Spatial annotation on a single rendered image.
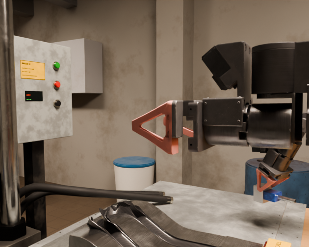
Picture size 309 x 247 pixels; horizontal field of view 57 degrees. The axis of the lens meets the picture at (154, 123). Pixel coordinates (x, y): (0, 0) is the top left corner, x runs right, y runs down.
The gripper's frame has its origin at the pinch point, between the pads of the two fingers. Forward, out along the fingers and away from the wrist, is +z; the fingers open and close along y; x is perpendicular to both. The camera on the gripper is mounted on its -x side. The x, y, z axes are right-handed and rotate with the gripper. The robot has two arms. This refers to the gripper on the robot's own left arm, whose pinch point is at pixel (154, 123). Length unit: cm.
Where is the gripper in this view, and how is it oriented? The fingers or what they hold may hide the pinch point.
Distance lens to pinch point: 44.5
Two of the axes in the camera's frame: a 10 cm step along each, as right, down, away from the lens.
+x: 0.2, 10.0, 0.7
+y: -4.9, 0.7, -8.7
